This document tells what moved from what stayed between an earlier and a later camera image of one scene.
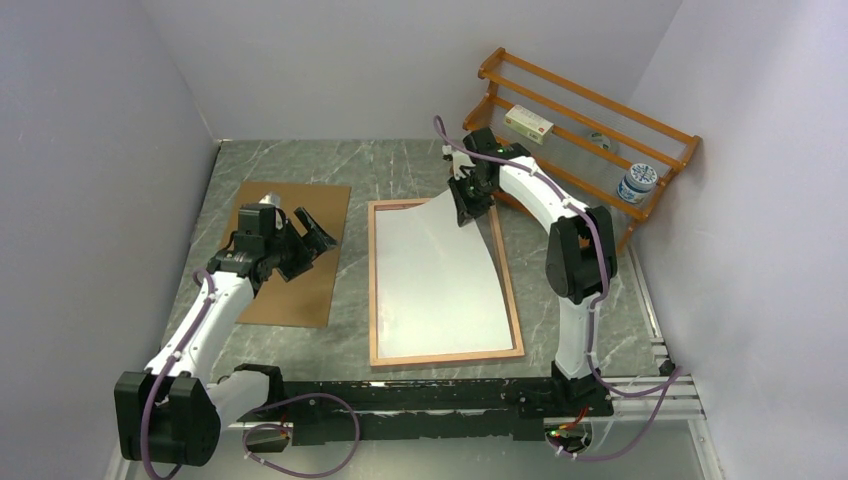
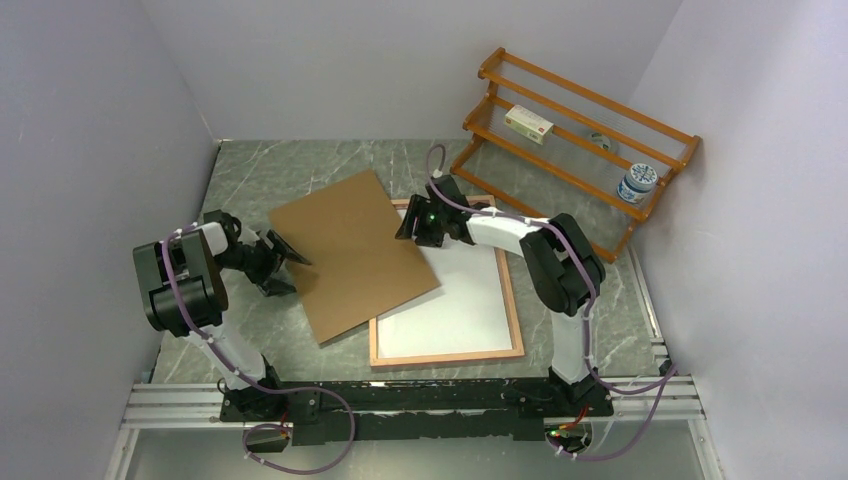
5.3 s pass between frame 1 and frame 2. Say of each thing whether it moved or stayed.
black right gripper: moved
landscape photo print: stayed
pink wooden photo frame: stayed
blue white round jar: stayed
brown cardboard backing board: moved
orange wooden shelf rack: stayed
